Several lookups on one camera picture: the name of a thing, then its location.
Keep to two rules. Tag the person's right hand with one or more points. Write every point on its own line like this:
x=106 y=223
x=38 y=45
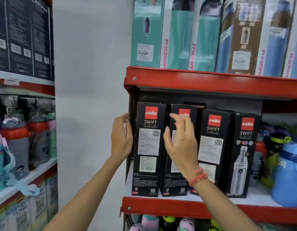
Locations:
x=183 y=151

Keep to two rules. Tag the person's left hand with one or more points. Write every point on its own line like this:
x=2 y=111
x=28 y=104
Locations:
x=120 y=141

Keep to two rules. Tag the person's right thumb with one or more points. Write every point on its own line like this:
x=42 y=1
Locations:
x=167 y=138

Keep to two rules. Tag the person's left thumb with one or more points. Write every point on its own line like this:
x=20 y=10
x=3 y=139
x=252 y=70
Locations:
x=130 y=138

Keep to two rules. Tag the person's right forearm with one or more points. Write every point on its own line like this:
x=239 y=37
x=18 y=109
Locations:
x=223 y=209

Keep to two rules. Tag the person's left forearm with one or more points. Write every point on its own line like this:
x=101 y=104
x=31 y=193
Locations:
x=86 y=197

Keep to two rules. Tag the red metal shelf rack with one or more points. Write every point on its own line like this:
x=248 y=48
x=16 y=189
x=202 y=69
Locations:
x=211 y=82

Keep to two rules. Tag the green and pink bottle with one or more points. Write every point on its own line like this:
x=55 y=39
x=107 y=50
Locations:
x=52 y=137

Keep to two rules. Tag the black box with bottle picture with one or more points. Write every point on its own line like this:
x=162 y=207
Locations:
x=244 y=153

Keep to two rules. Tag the black bottle with green lid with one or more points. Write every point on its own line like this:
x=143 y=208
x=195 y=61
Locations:
x=168 y=223

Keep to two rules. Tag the small red and grey bottle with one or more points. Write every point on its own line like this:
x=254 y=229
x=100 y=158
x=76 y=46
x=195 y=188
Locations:
x=258 y=156

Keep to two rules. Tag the white and teal bottle box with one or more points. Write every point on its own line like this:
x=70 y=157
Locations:
x=206 y=43
x=178 y=40

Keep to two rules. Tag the purple bottle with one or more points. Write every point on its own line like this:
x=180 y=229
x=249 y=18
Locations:
x=274 y=129

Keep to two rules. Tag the green and black bottle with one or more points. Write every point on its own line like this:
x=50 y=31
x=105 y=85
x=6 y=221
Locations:
x=274 y=153

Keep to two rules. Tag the red and white shelf rack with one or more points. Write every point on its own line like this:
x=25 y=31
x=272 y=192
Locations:
x=30 y=87

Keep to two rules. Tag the brown and blue bottle box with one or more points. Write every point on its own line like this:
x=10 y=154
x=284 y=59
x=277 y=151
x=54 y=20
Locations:
x=240 y=40

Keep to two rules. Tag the row of white printed boxes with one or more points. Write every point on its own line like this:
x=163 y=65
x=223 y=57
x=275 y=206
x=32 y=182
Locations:
x=30 y=209

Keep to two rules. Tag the blue water jug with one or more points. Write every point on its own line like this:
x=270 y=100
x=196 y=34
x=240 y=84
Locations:
x=288 y=175

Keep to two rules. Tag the shelf price label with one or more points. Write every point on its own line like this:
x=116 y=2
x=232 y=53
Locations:
x=11 y=82

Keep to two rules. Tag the white and blue bottle box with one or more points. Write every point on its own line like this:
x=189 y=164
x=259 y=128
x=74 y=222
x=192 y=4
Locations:
x=295 y=57
x=274 y=45

